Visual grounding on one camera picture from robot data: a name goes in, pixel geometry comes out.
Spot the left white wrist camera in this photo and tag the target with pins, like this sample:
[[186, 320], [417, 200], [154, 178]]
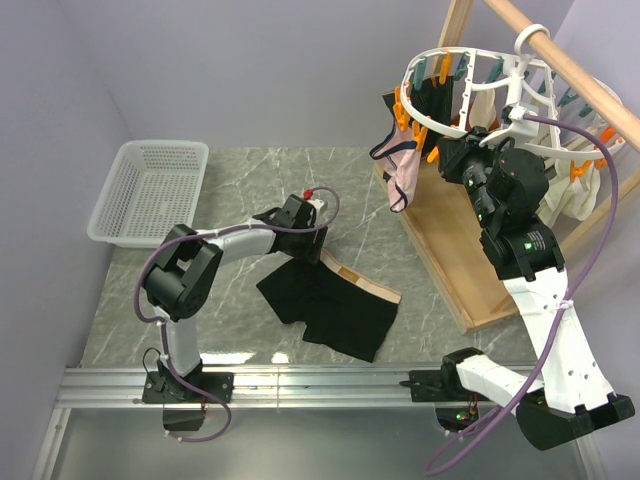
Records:
[[318, 204]]

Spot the cream hanging underwear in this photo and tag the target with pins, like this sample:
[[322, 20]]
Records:
[[486, 108]]

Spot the black hanging garment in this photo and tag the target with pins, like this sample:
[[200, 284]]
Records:
[[434, 99]]

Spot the pink underwear navy trim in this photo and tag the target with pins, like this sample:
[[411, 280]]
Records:
[[398, 155]]

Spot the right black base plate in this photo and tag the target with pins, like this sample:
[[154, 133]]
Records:
[[435, 385]]

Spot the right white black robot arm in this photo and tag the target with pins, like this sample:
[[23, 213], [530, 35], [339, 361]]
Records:
[[568, 396]]

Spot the aluminium mounting rail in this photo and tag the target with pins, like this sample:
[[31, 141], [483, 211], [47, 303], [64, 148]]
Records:
[[284, 422]]

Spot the white plastic basket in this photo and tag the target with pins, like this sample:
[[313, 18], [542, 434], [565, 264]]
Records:
[[152, 185]]

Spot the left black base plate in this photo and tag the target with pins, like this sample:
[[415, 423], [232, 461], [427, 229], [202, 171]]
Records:
[[185, 400]]

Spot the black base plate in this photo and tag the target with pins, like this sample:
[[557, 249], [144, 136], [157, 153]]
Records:
[[435, 385], [185, 400]]

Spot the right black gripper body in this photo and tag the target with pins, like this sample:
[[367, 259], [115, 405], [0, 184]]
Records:
[[470, 160]]

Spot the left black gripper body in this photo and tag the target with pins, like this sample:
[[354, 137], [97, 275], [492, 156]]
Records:
[[304, 246]]

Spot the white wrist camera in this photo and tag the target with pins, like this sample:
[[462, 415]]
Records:
[[318, 204], [513, 112]]

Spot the pale green hanging underwear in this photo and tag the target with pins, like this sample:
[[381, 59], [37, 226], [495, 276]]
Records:
[[572, 191]]

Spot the wooden drying rack frame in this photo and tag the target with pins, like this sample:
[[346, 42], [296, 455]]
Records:
[[440, 219]]

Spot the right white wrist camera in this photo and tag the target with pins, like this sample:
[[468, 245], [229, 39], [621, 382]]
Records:
[[513, 112]]

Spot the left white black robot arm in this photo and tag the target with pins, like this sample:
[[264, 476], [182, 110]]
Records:
[[178, 277]]

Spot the black boxer briefs tan waistband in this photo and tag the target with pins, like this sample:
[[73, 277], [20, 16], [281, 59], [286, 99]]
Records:
[[342, 309]]

